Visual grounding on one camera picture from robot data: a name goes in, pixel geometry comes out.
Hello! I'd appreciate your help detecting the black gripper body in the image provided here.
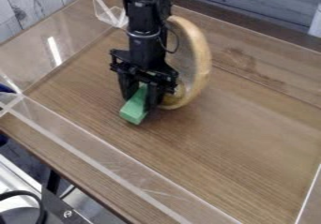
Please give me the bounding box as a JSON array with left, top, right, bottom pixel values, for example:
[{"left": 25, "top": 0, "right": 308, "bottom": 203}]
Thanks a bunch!
[{"left": 109, "top": 49, "right": 177, "bottom": 94}]

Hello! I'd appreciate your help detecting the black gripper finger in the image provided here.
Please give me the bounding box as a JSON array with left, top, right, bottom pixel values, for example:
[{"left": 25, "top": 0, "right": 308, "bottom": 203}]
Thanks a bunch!
[
  {"left": 144, "top": 82, "right": 163, "bottom": 112},
  {"left": 117, "top": 73, "right": 139, "bottom": 100}
]

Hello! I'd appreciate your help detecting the green rectangular block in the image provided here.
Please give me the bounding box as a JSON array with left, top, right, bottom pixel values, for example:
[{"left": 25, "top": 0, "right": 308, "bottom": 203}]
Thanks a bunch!
[{"left": 119, "top": 84, "right": 148, "bottom": 125}]

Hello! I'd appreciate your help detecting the brown wooden bowl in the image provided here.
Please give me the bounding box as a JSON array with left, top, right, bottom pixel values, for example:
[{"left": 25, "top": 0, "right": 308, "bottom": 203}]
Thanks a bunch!
[{"left": 159, "top": 15, "right": 211, "bottom": 110}]

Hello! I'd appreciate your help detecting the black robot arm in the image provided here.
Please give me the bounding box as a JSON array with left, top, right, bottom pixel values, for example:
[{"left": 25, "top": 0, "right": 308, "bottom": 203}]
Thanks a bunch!
[{"left": 109, "top": 0, "right": 179, "bottom": 112}]

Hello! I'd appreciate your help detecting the black metal table leg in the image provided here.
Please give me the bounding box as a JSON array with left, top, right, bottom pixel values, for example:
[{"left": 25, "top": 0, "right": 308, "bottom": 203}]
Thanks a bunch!
[{"left": 46, "top": 171, "right": 61, "bottom": 195}]

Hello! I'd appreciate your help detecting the grey metal clamp plate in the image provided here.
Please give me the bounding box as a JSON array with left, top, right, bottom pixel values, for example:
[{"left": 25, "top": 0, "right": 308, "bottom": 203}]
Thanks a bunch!
[{"left": 41, "top": 189, "right": 92, "bottom": 224}]

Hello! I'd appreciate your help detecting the clear acrylic corner bracket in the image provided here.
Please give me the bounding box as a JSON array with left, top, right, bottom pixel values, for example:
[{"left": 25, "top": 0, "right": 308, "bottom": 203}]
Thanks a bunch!
[{"left": 92, "top": 0, "right": 128, "bottom": 28}]

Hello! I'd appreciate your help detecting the clear acrylic front wall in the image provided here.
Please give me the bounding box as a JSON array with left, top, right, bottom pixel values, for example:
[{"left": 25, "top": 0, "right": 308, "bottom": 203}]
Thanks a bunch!
[{"left": 0, "top": 76, "right": 242, "bottom": 224}]

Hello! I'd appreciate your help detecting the black cable loop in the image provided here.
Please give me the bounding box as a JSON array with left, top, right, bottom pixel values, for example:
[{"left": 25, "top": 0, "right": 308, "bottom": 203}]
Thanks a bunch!
[{"left": 0, "top": 189, "right": 49, "bottom": 224}]

